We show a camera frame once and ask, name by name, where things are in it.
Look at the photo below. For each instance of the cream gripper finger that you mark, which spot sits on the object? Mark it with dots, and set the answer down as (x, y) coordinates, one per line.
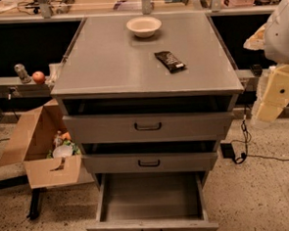
(256, 41)
(272, 94)

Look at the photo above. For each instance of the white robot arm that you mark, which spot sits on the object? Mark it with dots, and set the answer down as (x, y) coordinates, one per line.
(277, 36)

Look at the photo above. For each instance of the grey metal drawer cabinet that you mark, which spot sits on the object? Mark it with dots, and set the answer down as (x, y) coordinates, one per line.
(110, 71)

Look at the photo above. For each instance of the grey open bottom drawer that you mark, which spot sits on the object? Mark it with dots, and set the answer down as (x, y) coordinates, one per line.
(159, 201)

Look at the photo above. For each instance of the grey top drawer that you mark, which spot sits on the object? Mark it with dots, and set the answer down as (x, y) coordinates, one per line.
(85, 129)

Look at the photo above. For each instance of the grey middle drawer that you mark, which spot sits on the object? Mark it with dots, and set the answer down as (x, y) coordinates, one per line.
(157, 162)

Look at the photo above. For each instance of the black power adapter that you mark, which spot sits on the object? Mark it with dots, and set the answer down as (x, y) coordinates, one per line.
(227, 151)

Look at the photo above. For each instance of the white ceramic bowl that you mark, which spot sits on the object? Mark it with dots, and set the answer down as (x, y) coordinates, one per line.
(143, 27)

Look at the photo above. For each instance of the white plastic bowl in box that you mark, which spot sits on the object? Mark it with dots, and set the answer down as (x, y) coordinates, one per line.
(62, 151)

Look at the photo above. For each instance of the red apple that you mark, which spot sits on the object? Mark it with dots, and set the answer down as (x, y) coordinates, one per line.
(39, 77)

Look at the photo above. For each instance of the small grey figurine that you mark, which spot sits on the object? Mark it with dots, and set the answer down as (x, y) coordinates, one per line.
(22, 73)

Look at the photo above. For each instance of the brown cardboard box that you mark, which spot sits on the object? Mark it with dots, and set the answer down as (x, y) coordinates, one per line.
(31, 141)

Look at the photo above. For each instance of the black stand base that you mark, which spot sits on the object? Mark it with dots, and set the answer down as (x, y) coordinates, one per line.
(35, 206)

